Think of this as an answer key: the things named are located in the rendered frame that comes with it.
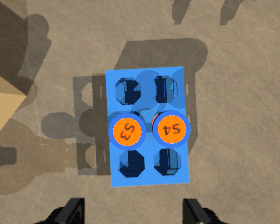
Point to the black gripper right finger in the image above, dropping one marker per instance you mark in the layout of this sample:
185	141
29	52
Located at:
193	213

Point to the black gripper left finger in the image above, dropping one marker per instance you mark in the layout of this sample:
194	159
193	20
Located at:
72	213

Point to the blue tube rack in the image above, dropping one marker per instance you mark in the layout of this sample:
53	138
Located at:
146	92

